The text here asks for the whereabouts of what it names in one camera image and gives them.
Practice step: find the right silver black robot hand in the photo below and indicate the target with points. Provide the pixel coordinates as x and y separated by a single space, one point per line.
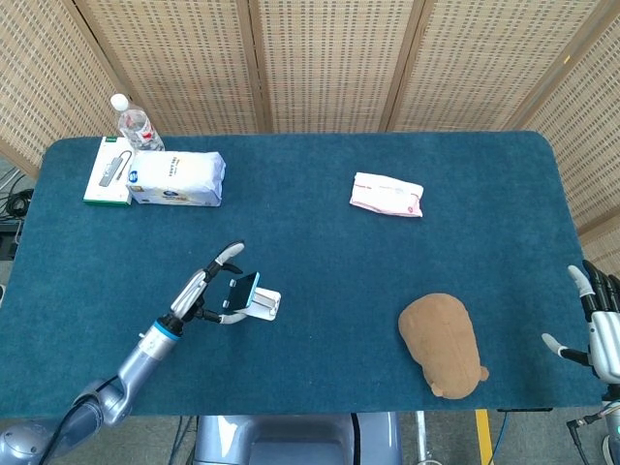
605 339

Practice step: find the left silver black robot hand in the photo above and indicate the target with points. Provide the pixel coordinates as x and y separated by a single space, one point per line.
190 293

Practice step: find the black smartphone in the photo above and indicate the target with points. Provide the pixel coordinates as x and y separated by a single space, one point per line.
243 292

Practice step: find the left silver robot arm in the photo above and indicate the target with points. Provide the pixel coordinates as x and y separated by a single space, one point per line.
140 361

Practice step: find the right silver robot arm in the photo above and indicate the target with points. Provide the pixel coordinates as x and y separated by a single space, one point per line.
612 441

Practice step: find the white folding phone stand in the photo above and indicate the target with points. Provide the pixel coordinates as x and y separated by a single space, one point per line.
268 302

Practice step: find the white blue tissue pack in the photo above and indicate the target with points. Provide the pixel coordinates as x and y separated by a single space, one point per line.
179 176

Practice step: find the blue table cloth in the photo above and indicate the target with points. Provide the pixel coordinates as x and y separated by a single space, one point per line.
315 242

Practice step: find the white green cardboard box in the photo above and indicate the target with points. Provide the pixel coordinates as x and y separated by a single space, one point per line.
104 174

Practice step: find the brown plush toy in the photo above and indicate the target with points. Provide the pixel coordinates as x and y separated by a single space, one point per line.
441 339

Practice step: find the clear plastic water bottle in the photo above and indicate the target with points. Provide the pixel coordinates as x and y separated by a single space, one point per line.
135 126

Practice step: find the grey blue robot torso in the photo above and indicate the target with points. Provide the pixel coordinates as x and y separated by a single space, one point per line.
290 441

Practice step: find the metal table leg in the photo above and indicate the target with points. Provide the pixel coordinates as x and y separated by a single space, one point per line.
421 436

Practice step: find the pink tissue pack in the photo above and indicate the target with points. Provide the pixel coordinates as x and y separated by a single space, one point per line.
385 196

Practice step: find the woven bamboo folding screen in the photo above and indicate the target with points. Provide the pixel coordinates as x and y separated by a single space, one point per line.
329 58

